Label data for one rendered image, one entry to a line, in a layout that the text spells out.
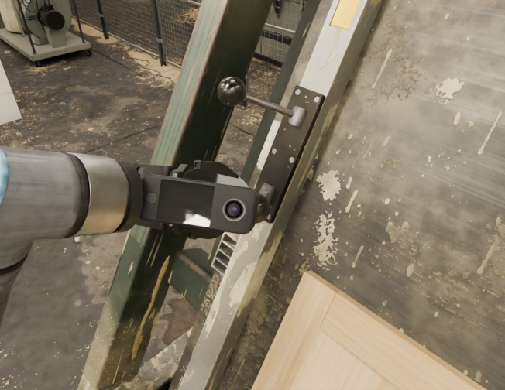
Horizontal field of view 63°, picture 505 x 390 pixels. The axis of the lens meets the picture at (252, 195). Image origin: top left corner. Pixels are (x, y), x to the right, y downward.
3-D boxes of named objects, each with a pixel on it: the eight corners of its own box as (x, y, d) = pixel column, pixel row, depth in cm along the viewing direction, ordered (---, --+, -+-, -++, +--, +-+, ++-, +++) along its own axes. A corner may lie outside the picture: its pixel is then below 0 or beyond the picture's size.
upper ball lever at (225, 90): (293, 128, 61) (210, 97, 56) (304, 104, 60) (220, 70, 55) (304, 134, 58) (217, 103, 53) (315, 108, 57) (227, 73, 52)
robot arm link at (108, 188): (93, 154, 34) (86, 251, 35) (139, 159, 38) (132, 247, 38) (48, 151, 39) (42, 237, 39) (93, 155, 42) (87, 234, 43)
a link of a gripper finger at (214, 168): (231, 164, 52) (179, 157, 45) (240, 164, 51) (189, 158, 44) (228, 201, 53) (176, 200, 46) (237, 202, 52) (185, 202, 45)
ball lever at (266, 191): (252, 197, 63) (232, 219, 50) (261, 175, 62) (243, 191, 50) (275, 207, 63) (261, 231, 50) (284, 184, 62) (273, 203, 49)
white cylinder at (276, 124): (280, 121, 67) (262, 166, 68) (269, 118, 64) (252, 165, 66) (294, 128, 65) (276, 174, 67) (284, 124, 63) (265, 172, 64)
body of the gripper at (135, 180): (172, 164, 53) (84, 155, 43) (222, 168, 47) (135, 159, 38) (166, 224, 53) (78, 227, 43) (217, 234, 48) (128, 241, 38)
